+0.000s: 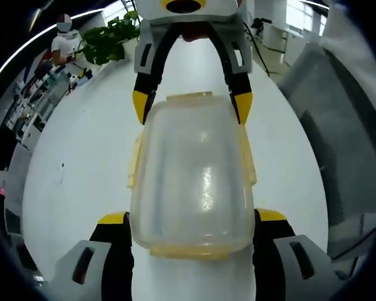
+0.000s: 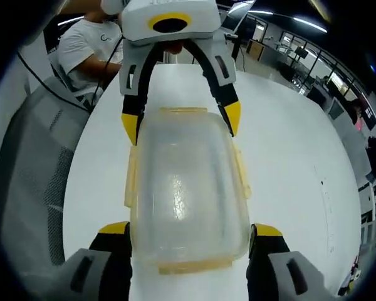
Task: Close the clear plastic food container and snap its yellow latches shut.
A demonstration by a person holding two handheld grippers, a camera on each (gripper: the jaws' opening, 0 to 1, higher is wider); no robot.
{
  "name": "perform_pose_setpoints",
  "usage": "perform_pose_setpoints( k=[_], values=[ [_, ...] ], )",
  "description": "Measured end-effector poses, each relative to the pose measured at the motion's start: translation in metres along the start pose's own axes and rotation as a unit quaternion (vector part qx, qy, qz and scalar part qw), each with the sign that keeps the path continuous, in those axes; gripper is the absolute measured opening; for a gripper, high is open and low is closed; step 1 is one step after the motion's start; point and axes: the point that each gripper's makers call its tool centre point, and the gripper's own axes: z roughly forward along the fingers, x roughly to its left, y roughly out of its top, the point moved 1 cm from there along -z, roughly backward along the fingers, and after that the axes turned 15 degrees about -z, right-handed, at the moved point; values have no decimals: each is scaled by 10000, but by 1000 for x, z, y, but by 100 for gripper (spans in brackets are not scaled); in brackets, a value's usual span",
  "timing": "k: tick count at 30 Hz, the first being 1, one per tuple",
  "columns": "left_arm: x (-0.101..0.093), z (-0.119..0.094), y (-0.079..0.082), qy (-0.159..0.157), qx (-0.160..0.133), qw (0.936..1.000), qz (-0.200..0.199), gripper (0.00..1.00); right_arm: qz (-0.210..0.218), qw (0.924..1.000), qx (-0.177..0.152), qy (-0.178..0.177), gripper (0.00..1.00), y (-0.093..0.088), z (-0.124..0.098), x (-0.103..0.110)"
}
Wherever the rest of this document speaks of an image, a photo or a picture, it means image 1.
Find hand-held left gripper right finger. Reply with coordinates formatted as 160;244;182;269
252;208;337;301

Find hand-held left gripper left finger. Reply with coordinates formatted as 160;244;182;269
51;211;135;301

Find clear plastic buckle container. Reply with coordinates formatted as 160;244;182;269
126;90;258;261

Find person's right hand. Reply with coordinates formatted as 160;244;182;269
181;29;209;43

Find green potted plant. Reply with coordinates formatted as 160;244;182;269
81;10;142;66

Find small items on table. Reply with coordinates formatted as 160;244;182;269
66;69;94;92

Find person's white clothing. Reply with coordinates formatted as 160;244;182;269
318;0;366;55

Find curved ceiling light strip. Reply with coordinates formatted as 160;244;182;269
0;8;105;81

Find grey mesh chair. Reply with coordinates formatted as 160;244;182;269
276;43;376;261

